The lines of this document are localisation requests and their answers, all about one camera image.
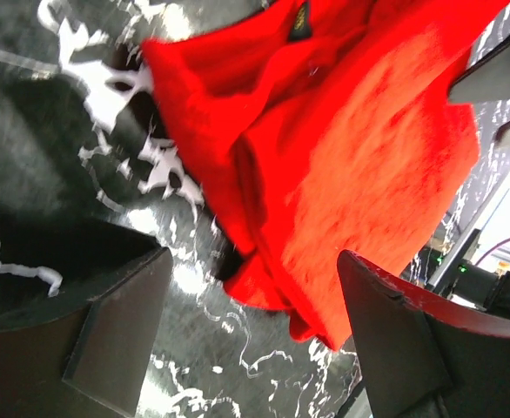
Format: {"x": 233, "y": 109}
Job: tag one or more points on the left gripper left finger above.
{"x": 79, "y": 313}

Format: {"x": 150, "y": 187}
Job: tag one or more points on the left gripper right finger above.
{"x": 422, "y": 355}

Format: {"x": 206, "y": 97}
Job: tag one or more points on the bright red t-shirt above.
{"x": 315, "y": 127}

